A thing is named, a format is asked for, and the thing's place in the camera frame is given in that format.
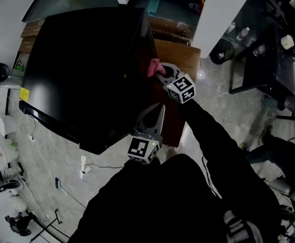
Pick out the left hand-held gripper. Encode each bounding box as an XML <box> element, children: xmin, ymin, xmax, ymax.
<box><xmin>127</xmin><ymin>102</ymin><xmax>166</xmax><ymax>165</ymax></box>

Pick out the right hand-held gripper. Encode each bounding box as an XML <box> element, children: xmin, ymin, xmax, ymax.
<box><xmin>155</xmin><ymin>62</ymin><xmax>197</xmax><ymax>105</ymax></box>

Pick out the pink cloth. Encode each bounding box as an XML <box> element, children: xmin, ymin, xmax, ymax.
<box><xmin>146</xmin><ymin>58</ymin><xmax>167</xmax><ymax>77</ymax></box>

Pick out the person's right forearm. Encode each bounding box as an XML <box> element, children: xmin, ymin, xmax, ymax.
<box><xmin>183</xmin><ymin>99</ymin><xmax>244</xmax><ymax>169</ymax></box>

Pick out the person's left forearm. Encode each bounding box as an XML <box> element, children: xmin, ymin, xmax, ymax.
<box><xmin>104</xmin><ymin>157</ymin><xmax>161</xmax><ymax>199</ymax></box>

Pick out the person's white shoe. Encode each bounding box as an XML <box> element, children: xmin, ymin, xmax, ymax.
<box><xmin>164</xmin><ymin>145</ymin><xmax>176</xmax><ymax>160</ymax></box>

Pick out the black waste bin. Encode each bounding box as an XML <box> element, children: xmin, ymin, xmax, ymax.
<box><xmin>209</xmin><ymin>38</ymin><xmax>236</xmax><ymax>65</ymax></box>

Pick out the teal dustpan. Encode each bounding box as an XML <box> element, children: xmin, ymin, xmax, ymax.
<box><xmin>142</xmin><ymin>0</ymin><xmax>161</xmax><ymax>17</ymax></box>

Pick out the person's black clothed torso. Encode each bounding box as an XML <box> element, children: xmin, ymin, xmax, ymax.
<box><xmin>67</xmin><ymin>152</ymin><xmax>283</xmax><ymax>243</ymax></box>

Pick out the white power strip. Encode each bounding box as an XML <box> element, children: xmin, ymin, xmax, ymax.
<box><xmin>79</xmin><ymin>155</ymin><xmax>93</xmax><ymax>180</ymax></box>

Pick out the dark capped plastic bottle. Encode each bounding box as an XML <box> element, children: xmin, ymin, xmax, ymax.
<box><xmin>252</xmin><ymin>44</ymin><xmax>267</xmax><ymax>57</ymax></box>

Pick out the white tape roll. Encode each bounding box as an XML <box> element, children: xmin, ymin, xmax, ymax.
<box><xmin>280</xmin><ymin>34</ymin><xmax>295</xmax><ymax>50</ymax></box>

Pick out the black floor stand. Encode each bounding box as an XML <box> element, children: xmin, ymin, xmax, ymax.
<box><xmin>29</xmin><ymin>208</ymin><xmax>71</xmax><ymax>242</ymax></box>

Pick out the black power cable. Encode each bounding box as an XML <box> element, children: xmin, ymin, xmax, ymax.
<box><xmin>80</xmin><ymin>162</ymin><xmax>125</xmax><ymax>174</ymax></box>

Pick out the black metal frame table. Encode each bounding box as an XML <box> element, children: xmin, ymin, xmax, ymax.
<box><xmin>228</xmin><ymin>21</ymin><xmax>295</xmax><ymax>123</ymax></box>

